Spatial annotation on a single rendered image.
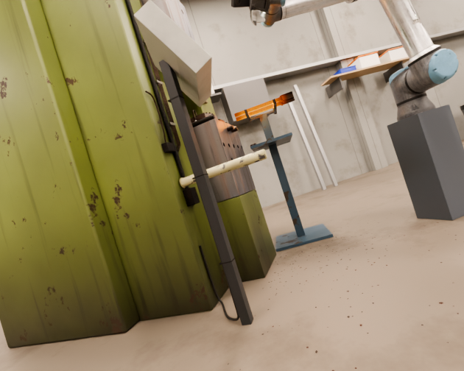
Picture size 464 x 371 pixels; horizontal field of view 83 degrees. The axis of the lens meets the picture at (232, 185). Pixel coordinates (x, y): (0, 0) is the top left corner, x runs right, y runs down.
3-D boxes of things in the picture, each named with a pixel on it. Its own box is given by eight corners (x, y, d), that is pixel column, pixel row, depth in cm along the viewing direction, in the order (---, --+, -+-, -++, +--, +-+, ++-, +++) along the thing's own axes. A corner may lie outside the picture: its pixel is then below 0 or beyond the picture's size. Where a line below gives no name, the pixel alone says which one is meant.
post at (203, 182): (253, 319, 105) (171, 60, 106) (251, 324, 101) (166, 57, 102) (244, 319, 106) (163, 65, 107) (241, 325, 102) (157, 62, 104)
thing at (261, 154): (269, 159, 119) (265, 148, 119) (266, 159, 114) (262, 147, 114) (186, 187, 134) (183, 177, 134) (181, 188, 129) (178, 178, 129)
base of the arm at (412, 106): (415, 116, 165) (410, 101, 166) (444, 105, 147) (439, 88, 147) (390, 124, 162) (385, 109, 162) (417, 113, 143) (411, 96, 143)
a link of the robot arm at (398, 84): (412, 100, 163) (403, 73, 163) (436, 89, 146) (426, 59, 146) (390, 107, 161) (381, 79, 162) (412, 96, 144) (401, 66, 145)
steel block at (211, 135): (255, 188, 180) (236, 126, 181) (238, 195, 144) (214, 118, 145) (186, 210, 199) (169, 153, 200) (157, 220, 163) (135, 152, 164)
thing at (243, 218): (276, 254, 179) (255, 188, 180) (265, 277, 144) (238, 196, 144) (205, 269, 198) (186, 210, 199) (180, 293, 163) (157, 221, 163)
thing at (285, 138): (289, 141, 220) (289, 139, 220) (292, 135, 180) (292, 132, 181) (255, 153, 225) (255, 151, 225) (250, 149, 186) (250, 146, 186)
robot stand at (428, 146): (445, 207, 166) (415, 116, 167) (483, 207, 145) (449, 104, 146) (417, 218, 162) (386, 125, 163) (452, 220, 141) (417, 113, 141)
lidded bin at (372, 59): (369, 72, 542) (364, 61, 543) (382, 62, 506) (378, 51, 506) (350, 77, 534) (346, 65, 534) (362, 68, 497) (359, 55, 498)
